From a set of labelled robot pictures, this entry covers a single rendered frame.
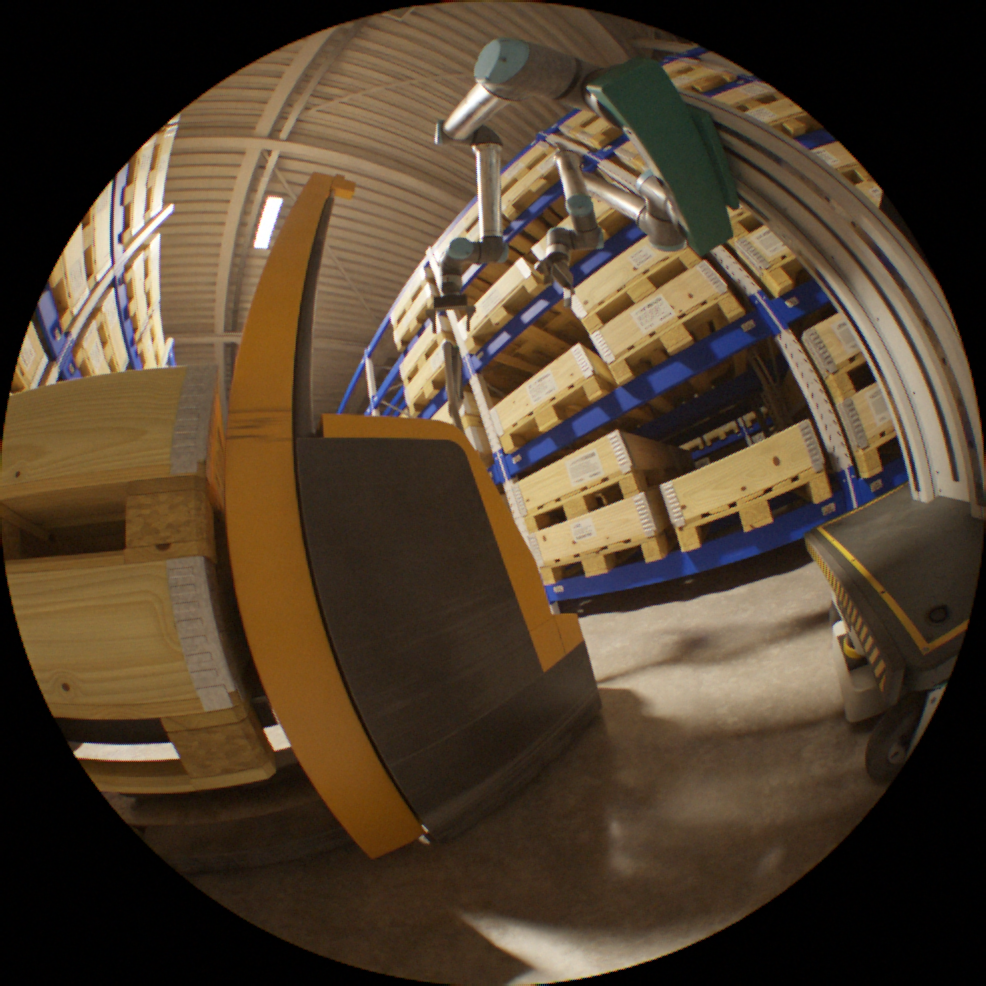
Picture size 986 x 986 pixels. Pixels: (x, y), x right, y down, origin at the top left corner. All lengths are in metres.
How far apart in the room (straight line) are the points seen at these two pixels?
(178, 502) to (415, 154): 7.39
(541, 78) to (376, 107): 6.51
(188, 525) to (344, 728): 0.40
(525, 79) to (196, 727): 1.25
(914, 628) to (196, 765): 0.88
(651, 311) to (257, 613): 1.81
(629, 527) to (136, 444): 1.72
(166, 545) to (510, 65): 1.03
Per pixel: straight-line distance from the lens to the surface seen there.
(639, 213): 1.34
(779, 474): 1.47
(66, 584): 0.61
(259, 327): 0.79
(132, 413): 0.63
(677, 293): 1.70
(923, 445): 0.87
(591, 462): 1.62
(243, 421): 0.62
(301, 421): 0.63
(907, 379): 0.86
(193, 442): 0.55
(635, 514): 1.54
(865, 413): 1.64
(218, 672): 0.49
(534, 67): 0.86
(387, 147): 7.33
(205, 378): 0.62
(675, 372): 1.60
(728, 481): 1.45
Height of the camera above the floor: 0.57
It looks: 11 degrees up
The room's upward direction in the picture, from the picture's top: 17 degrees counter-clockwise
